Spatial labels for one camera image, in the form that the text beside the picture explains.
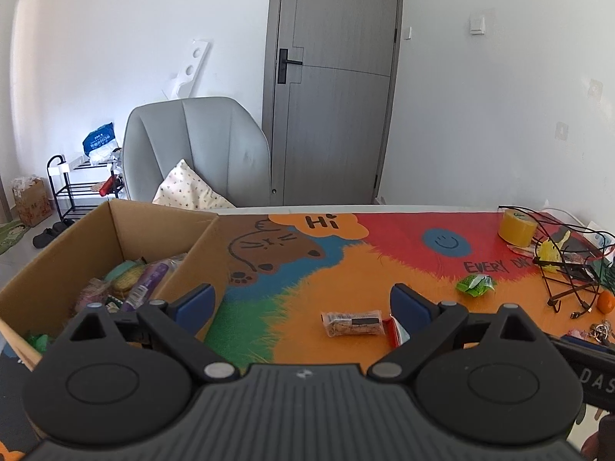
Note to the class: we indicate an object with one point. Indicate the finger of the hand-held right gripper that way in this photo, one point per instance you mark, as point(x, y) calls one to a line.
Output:
point(584, 348)

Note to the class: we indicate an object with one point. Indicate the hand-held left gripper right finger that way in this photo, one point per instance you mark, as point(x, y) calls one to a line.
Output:
point(411, 312)

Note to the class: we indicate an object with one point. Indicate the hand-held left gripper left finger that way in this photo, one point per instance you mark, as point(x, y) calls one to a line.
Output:
point(194, 305)

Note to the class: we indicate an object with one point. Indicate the small red snack packet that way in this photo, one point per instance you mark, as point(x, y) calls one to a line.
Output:
point(396, 333)

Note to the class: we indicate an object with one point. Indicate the purple roll cake packet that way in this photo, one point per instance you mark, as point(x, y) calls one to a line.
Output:
point(144, 285)

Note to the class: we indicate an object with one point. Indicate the clear brown biscuit packet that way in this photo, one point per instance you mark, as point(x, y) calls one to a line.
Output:
point(353, 324)

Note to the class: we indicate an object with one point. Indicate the teal sandwich cake packet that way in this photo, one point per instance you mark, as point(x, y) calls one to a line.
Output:
point(124, 271)

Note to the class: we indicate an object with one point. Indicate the large cardboard box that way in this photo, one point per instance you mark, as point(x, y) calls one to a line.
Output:
point(48, 269)

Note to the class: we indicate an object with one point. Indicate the person's right hand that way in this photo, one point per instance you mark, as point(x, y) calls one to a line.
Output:
point(600, 442)

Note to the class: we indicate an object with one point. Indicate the bunch of keys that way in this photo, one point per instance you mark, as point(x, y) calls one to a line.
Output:
point(600, 331)

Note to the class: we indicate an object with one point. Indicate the orange tangerine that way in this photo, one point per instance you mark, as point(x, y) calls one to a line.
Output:
point(607, 301)

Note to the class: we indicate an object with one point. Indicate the black metal stand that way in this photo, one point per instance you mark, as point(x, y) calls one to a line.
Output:
point(569, 281)

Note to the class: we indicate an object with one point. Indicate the green snack packet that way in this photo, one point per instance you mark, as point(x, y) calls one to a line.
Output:
point(474, 284)

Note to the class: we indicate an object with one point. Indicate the yellow crumpled wrapper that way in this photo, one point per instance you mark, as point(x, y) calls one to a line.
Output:
point(550, 249)

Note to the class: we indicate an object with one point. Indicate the colourful printed table mat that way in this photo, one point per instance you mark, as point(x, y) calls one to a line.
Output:
point(307, 278)

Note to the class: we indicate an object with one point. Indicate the white power strip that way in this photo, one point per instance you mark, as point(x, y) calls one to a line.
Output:
point(600, 239)

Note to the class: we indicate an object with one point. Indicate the dotted white pillow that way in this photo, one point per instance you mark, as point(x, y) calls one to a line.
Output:
point(185, 187)

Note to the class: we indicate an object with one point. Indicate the yellow tape roll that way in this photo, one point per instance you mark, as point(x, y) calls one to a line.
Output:
point(516, 226)

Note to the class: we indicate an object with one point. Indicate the red item on rack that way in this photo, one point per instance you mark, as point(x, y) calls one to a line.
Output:
point(109, 186)

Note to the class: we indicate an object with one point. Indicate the dark slippers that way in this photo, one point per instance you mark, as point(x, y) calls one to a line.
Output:
point(50, 234)

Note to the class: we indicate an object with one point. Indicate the green snack wrapper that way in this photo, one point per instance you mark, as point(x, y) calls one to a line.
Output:
point(37, 341)

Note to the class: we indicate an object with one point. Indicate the grey chair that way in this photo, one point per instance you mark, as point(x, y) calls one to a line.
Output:
point(211, 144)

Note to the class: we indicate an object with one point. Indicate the black shoe rack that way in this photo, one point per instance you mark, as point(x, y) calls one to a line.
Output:
point(72, 192)

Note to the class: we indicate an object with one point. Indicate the blue plastic bag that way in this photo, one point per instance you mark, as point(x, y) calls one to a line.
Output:
point(98, 141)

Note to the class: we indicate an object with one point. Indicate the small printed cardboard box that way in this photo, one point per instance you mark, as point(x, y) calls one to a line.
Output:
point(31, 199)

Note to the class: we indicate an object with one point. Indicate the green floor mat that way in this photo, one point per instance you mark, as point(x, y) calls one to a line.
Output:
point(10, 236)

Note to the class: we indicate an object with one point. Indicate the grey door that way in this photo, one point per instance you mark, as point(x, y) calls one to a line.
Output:
point(336, 105)

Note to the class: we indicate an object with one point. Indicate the white board with holes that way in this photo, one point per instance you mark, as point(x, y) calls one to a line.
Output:
point(187, 72)

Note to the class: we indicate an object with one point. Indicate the white wall socket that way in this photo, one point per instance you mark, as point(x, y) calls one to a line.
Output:
point(596, 89)

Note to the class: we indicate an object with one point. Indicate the white light switch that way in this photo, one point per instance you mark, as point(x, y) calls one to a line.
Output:
point(477, 24)

